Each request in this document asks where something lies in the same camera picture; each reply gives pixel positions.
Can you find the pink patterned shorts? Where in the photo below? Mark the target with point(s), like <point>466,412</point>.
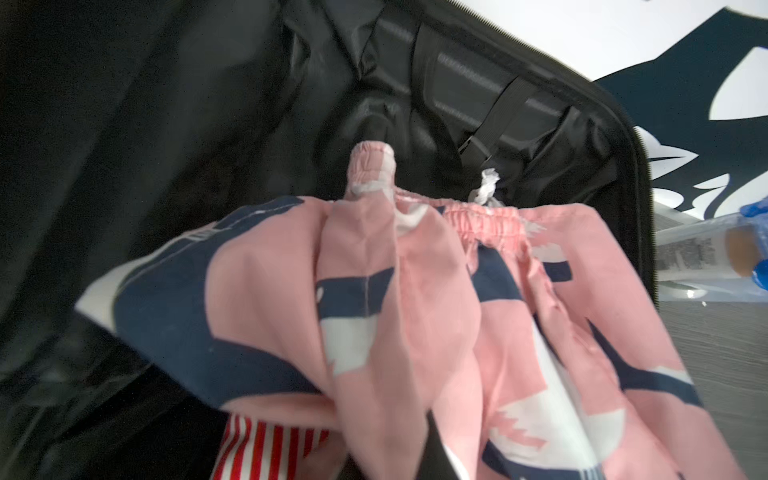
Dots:
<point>438,339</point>

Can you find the red white striped cloth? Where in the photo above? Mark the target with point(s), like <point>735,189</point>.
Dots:
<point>255,449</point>

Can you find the clear bottle blue cap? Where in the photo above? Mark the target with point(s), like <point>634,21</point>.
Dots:
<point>716,260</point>

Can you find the white suitcase black lining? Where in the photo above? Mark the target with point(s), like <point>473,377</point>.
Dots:
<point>126,123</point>

